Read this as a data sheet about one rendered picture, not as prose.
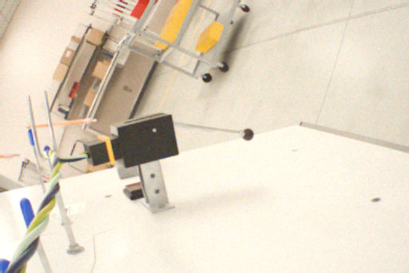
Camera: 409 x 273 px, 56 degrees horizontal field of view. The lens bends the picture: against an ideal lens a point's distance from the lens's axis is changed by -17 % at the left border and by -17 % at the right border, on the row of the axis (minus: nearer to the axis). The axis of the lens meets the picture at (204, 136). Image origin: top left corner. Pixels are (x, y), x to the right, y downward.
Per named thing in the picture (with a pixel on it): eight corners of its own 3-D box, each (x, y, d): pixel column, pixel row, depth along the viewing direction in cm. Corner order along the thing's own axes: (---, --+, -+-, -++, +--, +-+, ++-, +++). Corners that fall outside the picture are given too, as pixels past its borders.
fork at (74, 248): (84, 245, 37) (45, 89, 35) (86, 251, 36) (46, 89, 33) (65, 249, 37) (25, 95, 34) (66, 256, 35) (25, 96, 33)
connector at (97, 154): (136, 154, 44) (132, 133, 43) (91, 167, 42) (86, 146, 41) (127, 151, 46) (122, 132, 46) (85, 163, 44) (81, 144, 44)
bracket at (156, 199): (175, 207, 45) (164, 159, 44) (152, 213, 44) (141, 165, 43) (161, 197, 49) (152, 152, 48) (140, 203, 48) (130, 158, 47)
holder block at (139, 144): (180, 155, 45) (172, 113, 44) (125, 168, 43) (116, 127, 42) (166, 149, 49) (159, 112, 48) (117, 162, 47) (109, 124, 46)
